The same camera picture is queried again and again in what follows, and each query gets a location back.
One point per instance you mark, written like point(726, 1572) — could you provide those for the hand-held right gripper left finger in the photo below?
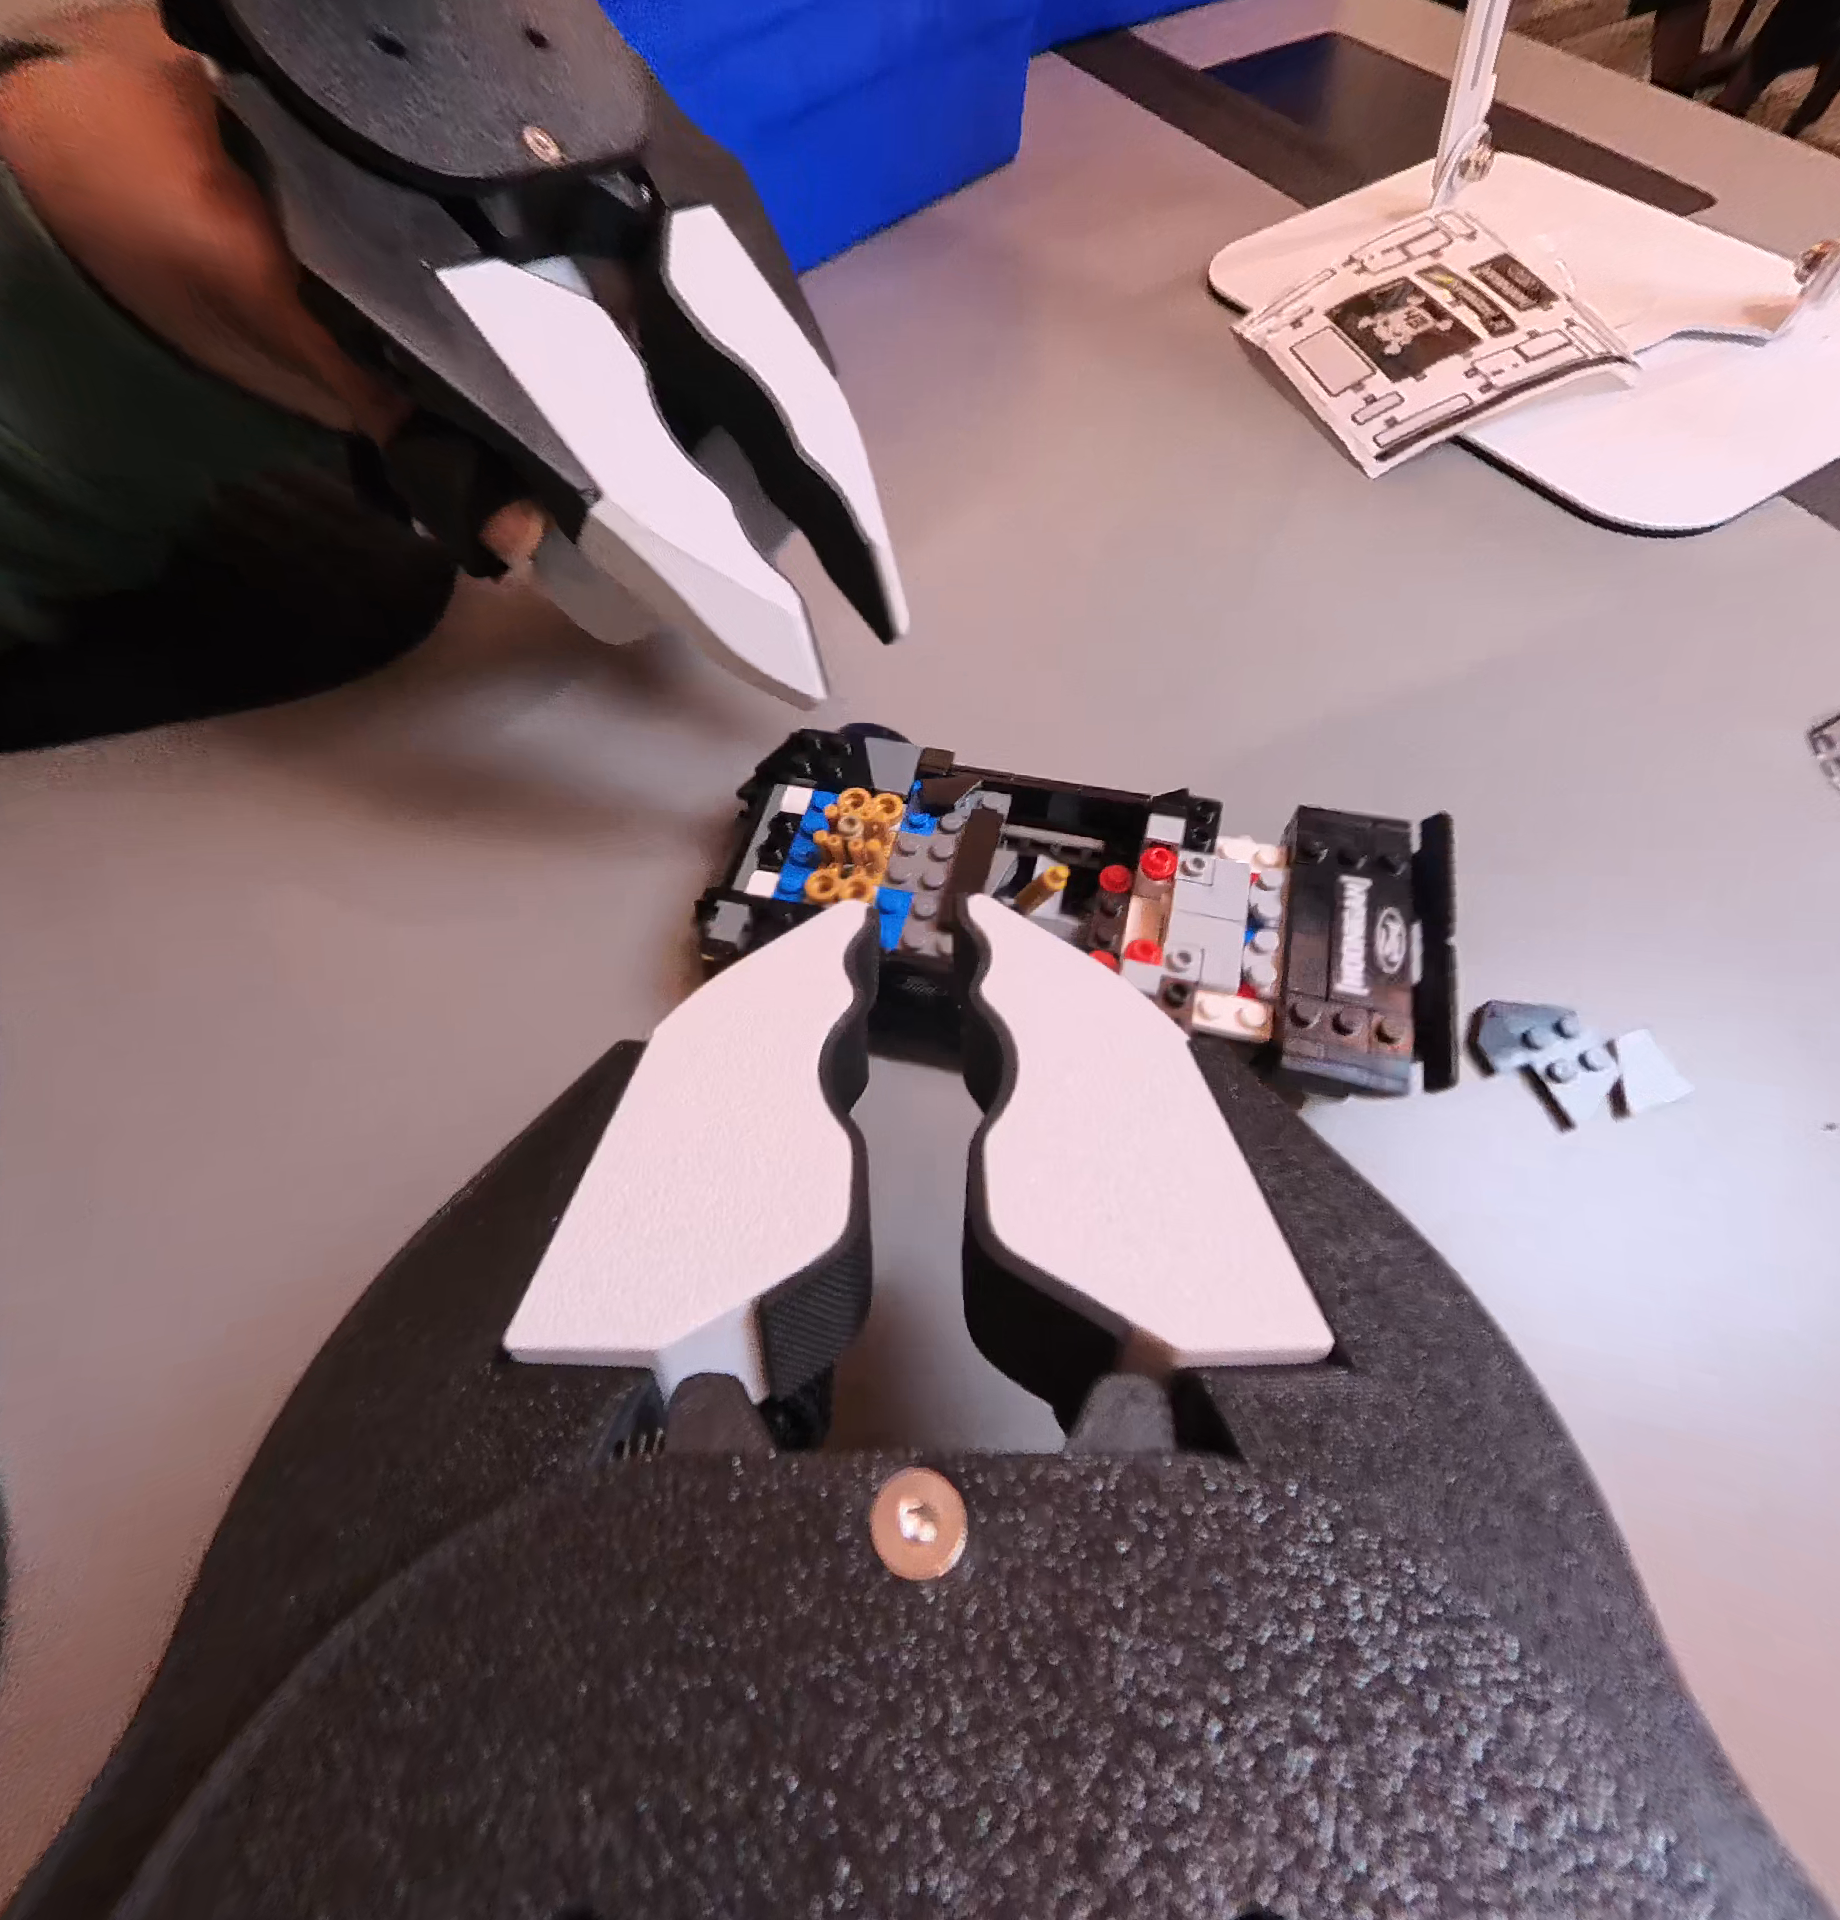
point(697, 1185)

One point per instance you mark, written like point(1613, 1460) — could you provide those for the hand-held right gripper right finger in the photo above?
point(1147, 1185)

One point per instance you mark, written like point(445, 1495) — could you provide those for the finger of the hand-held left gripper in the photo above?
point(802, 421)
point(636, 451)

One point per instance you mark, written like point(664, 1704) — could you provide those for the lego car model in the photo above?
point(1161, 901)

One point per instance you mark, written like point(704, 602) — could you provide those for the blue plastic bin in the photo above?
point(832, 105)

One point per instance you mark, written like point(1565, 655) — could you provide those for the black wedge lego plate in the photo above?
point(1544, 1057)

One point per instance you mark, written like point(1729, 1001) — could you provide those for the grey wedge lego piece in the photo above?
point(1653, 1074)

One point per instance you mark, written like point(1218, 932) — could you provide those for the lego sticker sheet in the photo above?
point(1431, 330)

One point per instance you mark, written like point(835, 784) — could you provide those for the person's left hand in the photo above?
point(143, 180)

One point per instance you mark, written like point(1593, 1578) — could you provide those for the white stand rod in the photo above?
point(1828, 276)
point(1473, 105)

